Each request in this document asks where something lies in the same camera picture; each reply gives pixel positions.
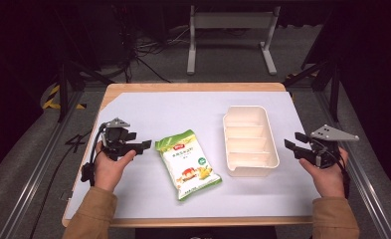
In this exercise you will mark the white metal stand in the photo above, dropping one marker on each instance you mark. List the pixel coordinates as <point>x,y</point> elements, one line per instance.
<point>233,21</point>

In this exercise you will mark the white divided plastic box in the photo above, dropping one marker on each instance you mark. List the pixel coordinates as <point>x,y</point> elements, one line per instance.
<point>249,142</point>

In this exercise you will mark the aluminium rail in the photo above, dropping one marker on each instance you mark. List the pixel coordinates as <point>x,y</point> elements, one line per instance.
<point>34,176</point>
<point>365,179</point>

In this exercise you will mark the white table mat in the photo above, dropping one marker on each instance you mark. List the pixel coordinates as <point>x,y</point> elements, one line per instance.
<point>169,113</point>

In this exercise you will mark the person's left hand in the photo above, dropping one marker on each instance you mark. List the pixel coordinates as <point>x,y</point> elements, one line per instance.
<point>107,172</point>

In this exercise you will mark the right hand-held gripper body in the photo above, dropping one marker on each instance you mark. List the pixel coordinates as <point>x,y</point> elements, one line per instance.
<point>327,149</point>

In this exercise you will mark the person's right hand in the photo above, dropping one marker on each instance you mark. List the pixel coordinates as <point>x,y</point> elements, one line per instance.
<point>329,181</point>

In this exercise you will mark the black tape mark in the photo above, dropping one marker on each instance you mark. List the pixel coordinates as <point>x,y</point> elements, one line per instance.
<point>77,140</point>

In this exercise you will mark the black tripod stand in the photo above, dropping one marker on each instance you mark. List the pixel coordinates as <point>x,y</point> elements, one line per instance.
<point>65,86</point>
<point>332,83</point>

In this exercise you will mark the green and white food bag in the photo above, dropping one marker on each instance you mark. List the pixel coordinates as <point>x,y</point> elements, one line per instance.
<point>186,166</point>

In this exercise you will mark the yellow and black floor tape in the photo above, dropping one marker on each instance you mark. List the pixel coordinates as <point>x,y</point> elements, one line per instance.
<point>52,96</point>

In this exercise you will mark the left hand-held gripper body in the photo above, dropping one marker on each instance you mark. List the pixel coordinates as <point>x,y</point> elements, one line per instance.
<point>115,137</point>

